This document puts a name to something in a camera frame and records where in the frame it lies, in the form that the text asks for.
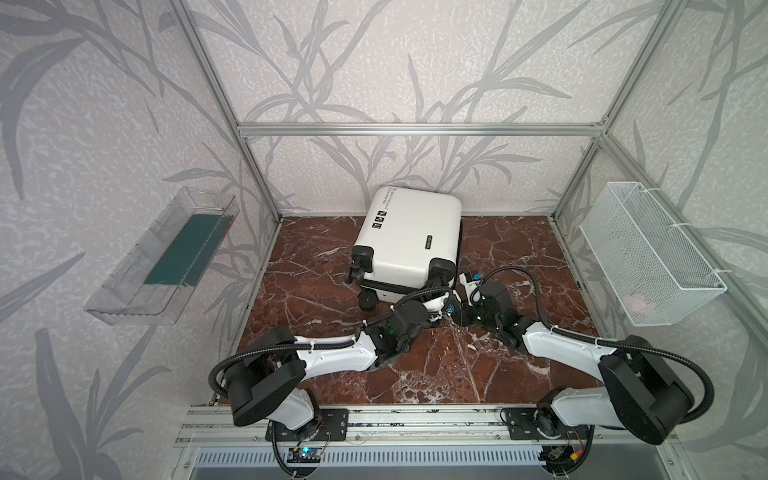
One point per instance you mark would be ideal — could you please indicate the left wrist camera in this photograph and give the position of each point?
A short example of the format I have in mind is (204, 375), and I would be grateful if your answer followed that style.
(442, 306)

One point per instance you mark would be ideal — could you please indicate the pink item in basket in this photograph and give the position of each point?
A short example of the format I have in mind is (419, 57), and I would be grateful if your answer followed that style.
(637, 304)

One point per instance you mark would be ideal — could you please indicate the green board in bin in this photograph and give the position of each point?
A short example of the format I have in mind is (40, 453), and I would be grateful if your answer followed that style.
(185, 260)

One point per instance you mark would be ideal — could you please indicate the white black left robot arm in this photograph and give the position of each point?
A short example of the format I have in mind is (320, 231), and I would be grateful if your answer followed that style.
(263, 381)

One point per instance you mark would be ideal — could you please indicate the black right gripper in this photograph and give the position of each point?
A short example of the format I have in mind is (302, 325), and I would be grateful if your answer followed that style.
(474, 298)

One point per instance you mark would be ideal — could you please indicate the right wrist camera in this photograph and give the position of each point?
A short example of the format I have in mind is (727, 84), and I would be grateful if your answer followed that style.
(471, 281)

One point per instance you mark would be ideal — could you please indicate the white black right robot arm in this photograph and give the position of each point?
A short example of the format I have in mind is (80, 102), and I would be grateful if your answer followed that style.
(642, 390)

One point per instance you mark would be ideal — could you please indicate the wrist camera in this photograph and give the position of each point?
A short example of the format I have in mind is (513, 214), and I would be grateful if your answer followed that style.
(471, 281)
(442, 306)

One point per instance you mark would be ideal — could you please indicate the clear plastic wall bin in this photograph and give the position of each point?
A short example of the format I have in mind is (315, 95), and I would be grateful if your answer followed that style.
(124, 299)

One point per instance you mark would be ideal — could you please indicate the white black suitcase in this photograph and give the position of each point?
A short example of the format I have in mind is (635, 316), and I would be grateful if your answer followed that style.
(409, 240)

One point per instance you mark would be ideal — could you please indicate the green circuit board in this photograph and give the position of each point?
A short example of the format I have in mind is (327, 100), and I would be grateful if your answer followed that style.
(304, 455)

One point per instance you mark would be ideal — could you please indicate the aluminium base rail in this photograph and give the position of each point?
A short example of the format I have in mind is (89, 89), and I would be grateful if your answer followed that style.
(376, 425)

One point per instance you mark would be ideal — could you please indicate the white wire mesh basket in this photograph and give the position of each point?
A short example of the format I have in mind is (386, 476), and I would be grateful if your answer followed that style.
(643, 250)

